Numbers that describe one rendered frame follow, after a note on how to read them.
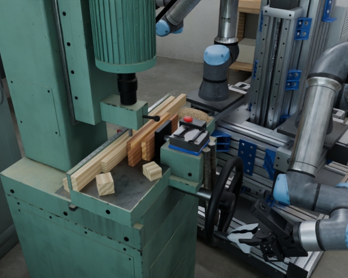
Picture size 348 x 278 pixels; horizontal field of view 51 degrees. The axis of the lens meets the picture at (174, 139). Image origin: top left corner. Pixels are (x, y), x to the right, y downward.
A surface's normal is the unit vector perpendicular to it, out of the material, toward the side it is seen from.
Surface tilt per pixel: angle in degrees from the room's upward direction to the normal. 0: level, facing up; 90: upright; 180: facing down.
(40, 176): 0
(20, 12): 90
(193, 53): 90
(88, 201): 90
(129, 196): 0
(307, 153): 46
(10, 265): 0
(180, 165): 90
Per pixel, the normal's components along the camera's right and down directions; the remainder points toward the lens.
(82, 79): -0.46, 0.46
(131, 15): 0.37, 0.49
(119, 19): -0.02, 0.52
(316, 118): -0.18, -0.23
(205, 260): 0.01, -0.85
